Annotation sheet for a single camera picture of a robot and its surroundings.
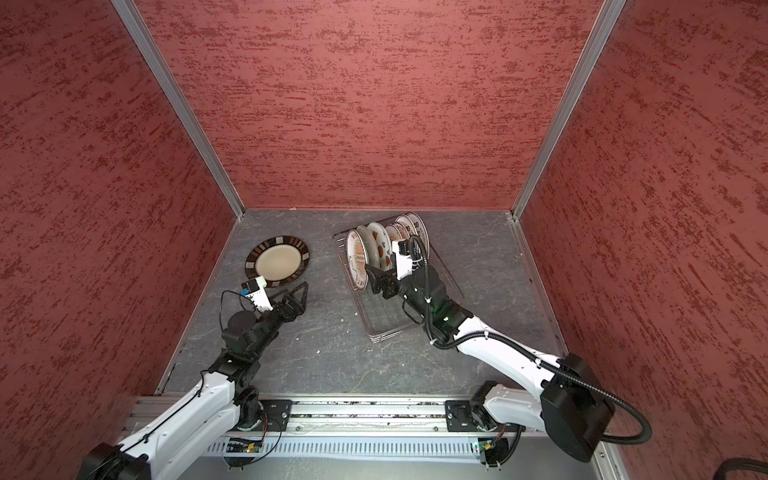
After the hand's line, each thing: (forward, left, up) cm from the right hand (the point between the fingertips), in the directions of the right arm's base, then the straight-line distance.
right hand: (374, 268), depth 76 cm
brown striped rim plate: (+19, +36, -21) cm, 46 cm away
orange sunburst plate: (+18, -6, -8) cm, 21 cm away
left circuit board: (-35, +35, -26) cm, 55 cm away
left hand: (-1, +21, -9) cm, 23 cm away
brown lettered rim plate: (+14, +7, -16) cm, 23 cm away
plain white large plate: (+11, +2, -8) cm, 13 cm away
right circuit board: (-37, -28, -25) cm, 53 cm away
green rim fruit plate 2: (+17, -14, -4) cm, 22 cm away
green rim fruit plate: (+20, -10, -6) cm, 24 cm away
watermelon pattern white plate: (+15, -2, -9) cm, 17 cm away
